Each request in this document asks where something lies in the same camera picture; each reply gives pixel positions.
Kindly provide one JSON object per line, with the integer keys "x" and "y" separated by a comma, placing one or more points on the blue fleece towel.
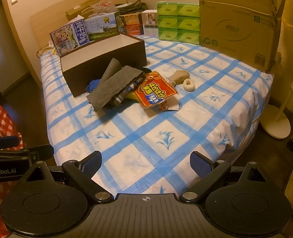
{"x": 91, "y": 86}

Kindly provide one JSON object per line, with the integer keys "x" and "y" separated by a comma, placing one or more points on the white dog-print box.
{"x": 150, "y": 22}

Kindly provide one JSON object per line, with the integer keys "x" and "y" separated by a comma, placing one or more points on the crumpled plastic bag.
{"x": 103, "y": 6}

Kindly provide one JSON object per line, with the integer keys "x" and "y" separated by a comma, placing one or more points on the blue printed milk box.
{"x": 69, "y": 38}

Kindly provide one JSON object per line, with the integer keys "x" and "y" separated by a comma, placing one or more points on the dark fabric bag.
{"x": 134, "y": 7}

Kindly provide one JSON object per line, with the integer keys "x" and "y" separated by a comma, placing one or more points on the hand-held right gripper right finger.
{"x": 198, "y": 164}

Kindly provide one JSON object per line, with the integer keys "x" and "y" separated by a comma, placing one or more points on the yellowish crumpled bundle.
{"x": 45, "y": 50}

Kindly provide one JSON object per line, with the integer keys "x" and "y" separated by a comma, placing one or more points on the red-orange noodle bowl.
{"x": 134, "y": 30}

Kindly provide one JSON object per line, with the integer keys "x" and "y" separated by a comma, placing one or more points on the blue checked bed sheet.
{"x": 161, "y": 129}

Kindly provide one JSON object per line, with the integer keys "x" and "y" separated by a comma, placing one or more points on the wall switch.
{"x": 14, "y": 0}

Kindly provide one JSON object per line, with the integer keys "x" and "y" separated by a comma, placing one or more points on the green and blue milk carton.
{"x": 103, "y": 26}

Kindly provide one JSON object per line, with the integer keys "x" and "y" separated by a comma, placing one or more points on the large cardboard box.
{"x": 235, "y": 34}

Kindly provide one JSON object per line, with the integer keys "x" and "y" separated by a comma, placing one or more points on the white floor fan stand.
{"x": 275, "y": 124}

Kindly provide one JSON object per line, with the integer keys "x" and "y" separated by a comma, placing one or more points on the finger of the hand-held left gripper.
{"x": 42, "y": 153}
{"x": 4, "y": 141}

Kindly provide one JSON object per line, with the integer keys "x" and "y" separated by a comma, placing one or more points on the wooden headboard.
{"x": 49, "y": 19}

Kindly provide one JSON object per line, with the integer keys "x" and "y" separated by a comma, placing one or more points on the stack of green tissue packs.
{"x": 178, "y": 22}

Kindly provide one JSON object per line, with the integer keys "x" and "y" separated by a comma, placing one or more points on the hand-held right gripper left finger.
{"x": 93, "y": 164}

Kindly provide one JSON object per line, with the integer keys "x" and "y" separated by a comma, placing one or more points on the white fluffy scrunchie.
{"x": 186, "y": 85}

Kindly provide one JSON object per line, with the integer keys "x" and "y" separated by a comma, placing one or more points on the flat cardboard box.
{"x": 79, "y": 8}

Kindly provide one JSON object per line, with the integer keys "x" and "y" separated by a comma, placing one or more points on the beige sock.
{"x": 178, "y": 76}

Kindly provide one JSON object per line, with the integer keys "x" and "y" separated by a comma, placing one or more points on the orange stacked boxes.
{"x": 130, "y": 19}

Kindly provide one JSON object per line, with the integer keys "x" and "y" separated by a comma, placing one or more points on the grey fleece towel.
{"x": 116, "y": 84}

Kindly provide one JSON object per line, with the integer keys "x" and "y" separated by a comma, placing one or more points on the orange printed packet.
{"x": 153, "y": 89}

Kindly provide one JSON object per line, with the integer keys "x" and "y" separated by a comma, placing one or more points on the black oval pad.
{"x": 142, "y": 69}

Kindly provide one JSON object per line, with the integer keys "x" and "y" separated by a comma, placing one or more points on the brown storage box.
{"x": 106, "y": 62}

